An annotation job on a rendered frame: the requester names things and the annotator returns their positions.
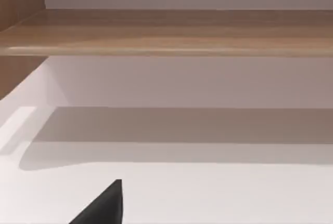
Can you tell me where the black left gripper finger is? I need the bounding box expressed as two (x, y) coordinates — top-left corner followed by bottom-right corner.
(68, 179), (123, 224)

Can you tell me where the wooden open shelf unit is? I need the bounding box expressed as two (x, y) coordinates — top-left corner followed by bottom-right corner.
(0, 0), (333, 100)

